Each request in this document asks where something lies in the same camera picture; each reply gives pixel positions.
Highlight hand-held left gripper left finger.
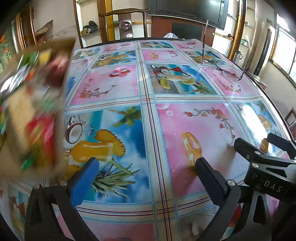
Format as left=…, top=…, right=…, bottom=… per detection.
left=24, top=157, right=100, bottom=241

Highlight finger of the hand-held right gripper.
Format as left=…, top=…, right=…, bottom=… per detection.
left=267, top=133, right=296, bottom=154
left=233, top=138, right=296, bottom=164

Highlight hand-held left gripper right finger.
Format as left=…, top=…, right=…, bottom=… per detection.
left=195, top=157, right=242, bottom=241

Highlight cardboard box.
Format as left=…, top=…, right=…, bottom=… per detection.
left=0, top=38, right=77, bottom=179

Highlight dark wooden chair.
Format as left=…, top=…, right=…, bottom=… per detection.
left=284, top=109, right=296, bottom=139
left=98, top=8, right=151, bottom=43

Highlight pile of mixed snack packets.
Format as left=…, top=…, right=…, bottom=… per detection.
left=0, top=50, right=70, bottom=171

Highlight eyeglasses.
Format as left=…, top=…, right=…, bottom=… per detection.
left=201, top=20, right=252, bottom=82

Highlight window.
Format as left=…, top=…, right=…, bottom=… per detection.
left=270, top=14, right=296, bottom=81

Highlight white standing air conditioner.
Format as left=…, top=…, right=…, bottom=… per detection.
left=253, top=21, right=277, bottom=76

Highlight black flat television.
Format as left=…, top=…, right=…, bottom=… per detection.
left=147, top=0, right=229, bottom=30

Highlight black bag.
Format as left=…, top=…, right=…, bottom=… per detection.
left=82, top=20, right=100, bottom=35

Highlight brown paper bag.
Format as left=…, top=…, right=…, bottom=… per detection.
left=36, top=20, right=54, bottom=35

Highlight wooden shelf unit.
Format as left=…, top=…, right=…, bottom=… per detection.
left=74, top=0, right=109, bottom=48

